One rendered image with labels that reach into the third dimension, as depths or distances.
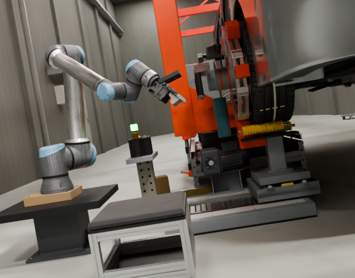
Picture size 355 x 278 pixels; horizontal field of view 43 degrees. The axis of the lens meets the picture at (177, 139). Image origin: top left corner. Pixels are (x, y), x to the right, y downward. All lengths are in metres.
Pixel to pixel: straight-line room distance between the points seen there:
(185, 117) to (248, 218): 1.05
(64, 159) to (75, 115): 0.27
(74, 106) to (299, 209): 1.41
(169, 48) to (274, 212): 1.44
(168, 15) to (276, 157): 1.29
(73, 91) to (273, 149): 1.26
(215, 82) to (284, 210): 0.87
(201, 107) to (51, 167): 1.21
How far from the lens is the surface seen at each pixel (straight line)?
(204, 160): 3.11
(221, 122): 2.96
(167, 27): 3.37
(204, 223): 2.54
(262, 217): 2.56
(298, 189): 2.72
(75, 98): 2.77
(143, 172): 3.04
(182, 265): 1.65
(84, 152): 2.78
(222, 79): 2.82
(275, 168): 2.89
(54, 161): 2.68
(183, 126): 3.30
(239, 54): 2.64
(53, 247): 2.71
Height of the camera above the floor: 0.65
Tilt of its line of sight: 3 degrees down
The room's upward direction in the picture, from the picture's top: 9 degrees counter-clockwise
